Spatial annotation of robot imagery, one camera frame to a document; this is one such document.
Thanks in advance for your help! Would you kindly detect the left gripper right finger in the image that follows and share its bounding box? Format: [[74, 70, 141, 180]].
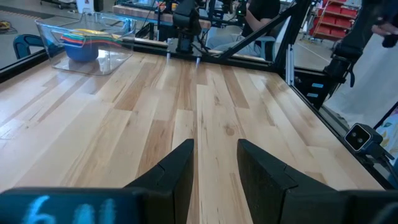
[[236, 139, 340, 224]]

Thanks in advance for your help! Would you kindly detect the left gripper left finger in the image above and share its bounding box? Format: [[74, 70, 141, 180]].
[[124, 139, 195, 224]]

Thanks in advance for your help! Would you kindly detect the clear plastic basket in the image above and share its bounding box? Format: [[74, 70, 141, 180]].
[[34, 11, 137, 77]]

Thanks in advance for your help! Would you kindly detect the navy measuring cup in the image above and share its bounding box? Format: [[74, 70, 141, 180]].
[[63, 42, 100, 62]]

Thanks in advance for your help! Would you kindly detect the green measuring cup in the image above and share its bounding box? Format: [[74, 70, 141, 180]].
[[62, 33, 123, 44]]

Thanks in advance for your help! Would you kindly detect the red measuring cup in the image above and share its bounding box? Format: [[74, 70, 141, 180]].
[[61, 36, 123, 47]]

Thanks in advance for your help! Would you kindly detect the yellow measuring cup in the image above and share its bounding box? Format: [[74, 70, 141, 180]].
[[73, 28, 116, 37]]

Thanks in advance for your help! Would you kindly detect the black control box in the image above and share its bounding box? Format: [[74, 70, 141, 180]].
[[294, 68, 332, 110]]

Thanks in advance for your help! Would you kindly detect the grey plastic chair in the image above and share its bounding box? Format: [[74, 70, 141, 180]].
[[256, 35, 277, 60]]

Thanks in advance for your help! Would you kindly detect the wooden workbench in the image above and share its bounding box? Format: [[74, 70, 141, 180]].
[[112, 4, 212, 29]]

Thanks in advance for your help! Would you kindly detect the person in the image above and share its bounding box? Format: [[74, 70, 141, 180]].
[[206, 0, 281, 58]]

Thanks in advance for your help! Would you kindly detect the red storage shelf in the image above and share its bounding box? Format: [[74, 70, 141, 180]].
[[309, 0, 358, 40]]

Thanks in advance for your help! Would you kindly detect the person's hand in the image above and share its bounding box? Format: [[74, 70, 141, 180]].
[[371, 22, 398, 37]]

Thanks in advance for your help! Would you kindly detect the table-level camera box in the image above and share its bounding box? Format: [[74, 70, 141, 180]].
[[344, 123, 384, 156]]

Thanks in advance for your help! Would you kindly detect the black rig frame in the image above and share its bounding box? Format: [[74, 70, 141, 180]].
[[217, 0, 312, 86]]

